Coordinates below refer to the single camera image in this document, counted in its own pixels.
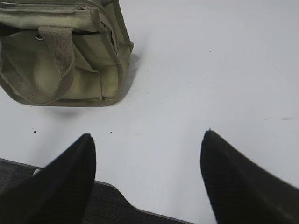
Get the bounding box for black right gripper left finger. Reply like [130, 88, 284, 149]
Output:
[0, 133, 96, 224]

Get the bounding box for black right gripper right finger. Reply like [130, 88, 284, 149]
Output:
[200, 130, 299, 224]

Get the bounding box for yellow canvas bag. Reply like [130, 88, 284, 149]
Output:
[0, 0, 134, 107]

